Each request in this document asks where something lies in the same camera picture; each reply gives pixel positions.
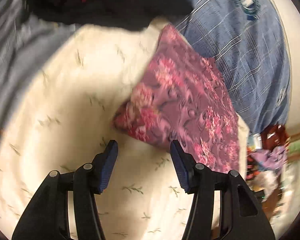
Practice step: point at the black and red garment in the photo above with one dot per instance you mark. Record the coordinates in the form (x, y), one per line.
(132, 15)

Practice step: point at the cream leaf-print blanket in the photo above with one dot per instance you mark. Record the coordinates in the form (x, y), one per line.
(66, 117)

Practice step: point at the dark red plastic bag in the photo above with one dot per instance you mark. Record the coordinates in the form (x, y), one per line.
(274, 136)

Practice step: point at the purple floral shirt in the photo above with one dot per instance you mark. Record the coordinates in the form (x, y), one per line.
(182, 96)

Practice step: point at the grey-blue bed sheet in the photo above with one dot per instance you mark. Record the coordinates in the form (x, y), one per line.
(26, 43)

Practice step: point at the blue plaid quilt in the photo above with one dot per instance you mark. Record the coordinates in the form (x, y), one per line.
(247, 41)

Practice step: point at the lilac printed cloth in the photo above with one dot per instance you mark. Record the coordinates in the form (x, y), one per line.
(271, 160)

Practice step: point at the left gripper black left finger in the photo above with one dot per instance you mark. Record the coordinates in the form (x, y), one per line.
(47, 215)

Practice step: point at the small white-blue box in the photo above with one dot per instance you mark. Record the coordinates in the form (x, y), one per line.
(255, 141)

